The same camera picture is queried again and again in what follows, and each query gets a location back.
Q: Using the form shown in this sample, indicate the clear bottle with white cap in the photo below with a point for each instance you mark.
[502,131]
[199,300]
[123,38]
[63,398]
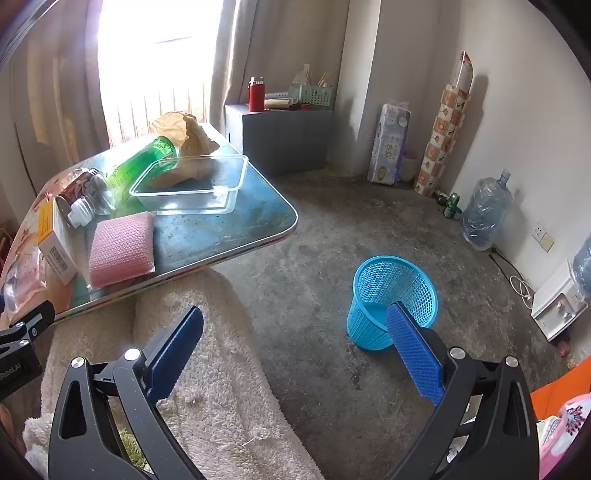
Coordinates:
[99,198]

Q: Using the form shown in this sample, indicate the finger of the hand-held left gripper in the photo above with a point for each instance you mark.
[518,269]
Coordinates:
[27,323]

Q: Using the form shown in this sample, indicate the empty water jug in plastic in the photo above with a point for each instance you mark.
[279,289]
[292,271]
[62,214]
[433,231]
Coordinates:
[485,217]

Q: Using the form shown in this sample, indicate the beige curtain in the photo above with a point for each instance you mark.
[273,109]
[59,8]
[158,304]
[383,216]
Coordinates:
[55,92]
[258,46]

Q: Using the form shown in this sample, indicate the green plastic bottle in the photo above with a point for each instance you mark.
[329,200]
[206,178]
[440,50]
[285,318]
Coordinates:
[134,168]

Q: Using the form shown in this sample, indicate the toilet paper pack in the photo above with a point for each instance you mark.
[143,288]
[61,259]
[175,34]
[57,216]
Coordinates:
[388,147]

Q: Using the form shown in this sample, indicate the grey cabinet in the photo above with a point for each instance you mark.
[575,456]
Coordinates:
[281,138]

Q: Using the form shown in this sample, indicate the white and yellow carton box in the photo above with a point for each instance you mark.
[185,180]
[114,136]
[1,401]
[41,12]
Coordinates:
[51,235]

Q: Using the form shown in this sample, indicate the wooden rolling pin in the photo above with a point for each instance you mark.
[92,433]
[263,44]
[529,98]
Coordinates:
[279,104]

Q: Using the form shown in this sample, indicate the small white pot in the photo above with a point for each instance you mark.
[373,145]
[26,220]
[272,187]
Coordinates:
[408,168]

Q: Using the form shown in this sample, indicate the red thermos bottle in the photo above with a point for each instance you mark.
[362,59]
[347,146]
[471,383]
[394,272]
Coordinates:
[256,94]

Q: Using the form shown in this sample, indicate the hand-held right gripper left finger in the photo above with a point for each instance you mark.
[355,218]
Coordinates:
[178,350]

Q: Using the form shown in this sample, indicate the orange board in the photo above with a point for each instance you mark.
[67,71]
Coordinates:
[549,401]

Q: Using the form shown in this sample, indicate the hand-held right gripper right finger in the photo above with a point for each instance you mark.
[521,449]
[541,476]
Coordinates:
[413,355]

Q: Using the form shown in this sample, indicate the green drink can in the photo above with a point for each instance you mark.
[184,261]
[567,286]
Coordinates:
[453,203]

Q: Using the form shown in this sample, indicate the white power strip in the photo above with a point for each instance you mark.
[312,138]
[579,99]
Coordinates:
[276,96]

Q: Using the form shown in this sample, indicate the blue plastic mesh basket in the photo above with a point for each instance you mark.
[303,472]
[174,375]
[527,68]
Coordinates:
[369,286]

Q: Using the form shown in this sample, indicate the clear plastic food container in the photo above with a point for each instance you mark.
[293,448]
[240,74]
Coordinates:
[184,203]

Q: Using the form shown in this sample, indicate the wall socket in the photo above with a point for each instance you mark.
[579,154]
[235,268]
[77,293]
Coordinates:
[542,237]

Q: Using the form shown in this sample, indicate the window railing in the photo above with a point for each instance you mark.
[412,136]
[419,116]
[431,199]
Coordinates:
[152,106]

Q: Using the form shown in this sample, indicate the white water dispenser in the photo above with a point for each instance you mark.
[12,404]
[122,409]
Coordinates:
[554,314]

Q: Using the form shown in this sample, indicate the red cartoon drink can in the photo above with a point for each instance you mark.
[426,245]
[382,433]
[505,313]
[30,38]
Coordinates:
[76,187]

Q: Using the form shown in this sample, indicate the clear red-printed plastic bag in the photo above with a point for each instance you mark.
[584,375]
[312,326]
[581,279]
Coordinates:
[23,277]

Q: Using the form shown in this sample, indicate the blue water jug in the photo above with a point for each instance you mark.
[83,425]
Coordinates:
[584,267]

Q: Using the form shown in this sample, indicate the crumpled clear plastic wrapper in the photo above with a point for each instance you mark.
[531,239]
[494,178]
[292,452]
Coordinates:
[300,76]

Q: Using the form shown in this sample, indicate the pink floral blanket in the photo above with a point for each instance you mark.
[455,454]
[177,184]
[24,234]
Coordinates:
[565,438]

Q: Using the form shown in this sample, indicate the bundle of wooden chopsticks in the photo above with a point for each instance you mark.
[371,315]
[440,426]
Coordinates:
[323,79]

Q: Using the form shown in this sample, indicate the green perforated storage basket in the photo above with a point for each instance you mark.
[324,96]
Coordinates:
[316,97]

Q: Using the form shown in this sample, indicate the pink sponge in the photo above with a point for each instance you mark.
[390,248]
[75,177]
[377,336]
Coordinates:
[120,249]

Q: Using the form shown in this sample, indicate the beige paper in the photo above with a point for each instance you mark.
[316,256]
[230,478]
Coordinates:
[194,138]

